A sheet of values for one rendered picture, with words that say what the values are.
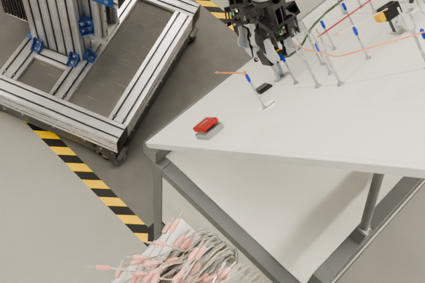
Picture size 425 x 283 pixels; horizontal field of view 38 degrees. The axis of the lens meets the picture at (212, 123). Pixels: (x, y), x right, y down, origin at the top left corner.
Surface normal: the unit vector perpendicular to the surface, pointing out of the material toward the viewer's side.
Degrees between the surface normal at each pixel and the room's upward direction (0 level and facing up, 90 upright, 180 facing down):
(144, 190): 0
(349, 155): 49
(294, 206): 0
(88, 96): 0
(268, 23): 25
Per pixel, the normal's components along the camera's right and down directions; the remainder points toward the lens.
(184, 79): 0.07, -0.53
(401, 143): -0.48, -0.82
